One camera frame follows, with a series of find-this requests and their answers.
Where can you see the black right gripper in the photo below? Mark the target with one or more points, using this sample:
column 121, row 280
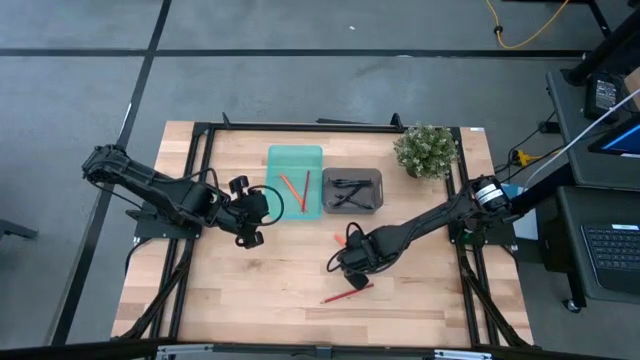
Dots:
column 370, row 247

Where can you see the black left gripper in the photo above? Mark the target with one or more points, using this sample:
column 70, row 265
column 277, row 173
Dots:
column 245, row 212

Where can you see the red pencil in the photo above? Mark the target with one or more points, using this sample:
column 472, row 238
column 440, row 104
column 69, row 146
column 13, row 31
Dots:
column 347, row 294
column 305, row 192

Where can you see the orange pencil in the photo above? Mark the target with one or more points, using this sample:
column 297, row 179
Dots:
column 291, row 190
column 339, row 240

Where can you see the translucent teal plastic bin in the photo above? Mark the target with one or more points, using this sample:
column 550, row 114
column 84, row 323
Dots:
column 280, row 160

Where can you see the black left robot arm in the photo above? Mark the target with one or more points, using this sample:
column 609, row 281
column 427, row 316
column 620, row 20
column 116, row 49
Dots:
column 165, row 192

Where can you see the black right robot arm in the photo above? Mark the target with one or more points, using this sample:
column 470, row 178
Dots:
column 435, row 220

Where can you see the translucent grey plastic bin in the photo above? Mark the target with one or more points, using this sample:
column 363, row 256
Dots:
column 327, row 172

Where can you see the potted green plant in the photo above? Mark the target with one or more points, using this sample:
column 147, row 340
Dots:
column 425, row 150

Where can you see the white and blue box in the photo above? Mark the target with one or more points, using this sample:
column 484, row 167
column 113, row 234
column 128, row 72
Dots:
column 527, row 225

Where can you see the small white table label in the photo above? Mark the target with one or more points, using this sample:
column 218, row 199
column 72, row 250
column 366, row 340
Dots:
column 477, row 129

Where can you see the black metal beam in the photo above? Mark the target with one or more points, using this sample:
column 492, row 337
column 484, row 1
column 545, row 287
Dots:
column 605, row 47
column 540, row 192

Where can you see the yellow power plug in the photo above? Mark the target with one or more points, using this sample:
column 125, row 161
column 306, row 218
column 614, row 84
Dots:
column 523, row 158

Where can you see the black caster wheel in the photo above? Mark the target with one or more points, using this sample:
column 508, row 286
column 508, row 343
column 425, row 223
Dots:
column 572, row 306

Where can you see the dark furniture foot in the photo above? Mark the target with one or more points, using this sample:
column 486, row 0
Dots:
column 15, row 230

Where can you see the black power adapter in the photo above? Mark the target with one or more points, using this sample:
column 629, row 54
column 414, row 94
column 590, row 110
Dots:
column 550, row 127

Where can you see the dark grey side desk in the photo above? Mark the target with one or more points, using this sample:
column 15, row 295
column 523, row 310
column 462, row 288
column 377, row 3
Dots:
column 570, row 150

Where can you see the monitor with blue screen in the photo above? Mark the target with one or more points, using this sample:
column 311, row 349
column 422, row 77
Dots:
column 620, row 140

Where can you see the black power brick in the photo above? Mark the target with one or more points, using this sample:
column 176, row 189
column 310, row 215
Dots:
column 602, row 95

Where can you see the cardboard box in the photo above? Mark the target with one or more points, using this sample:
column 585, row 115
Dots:
column 634, row 85

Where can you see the black aluminium table frame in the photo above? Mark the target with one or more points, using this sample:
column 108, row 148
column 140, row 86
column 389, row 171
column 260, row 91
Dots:
column 300, row 127

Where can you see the silver frame bracket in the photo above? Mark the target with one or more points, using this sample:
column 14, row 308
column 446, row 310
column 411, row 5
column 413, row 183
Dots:
column 185, row 350
column 462, row 355

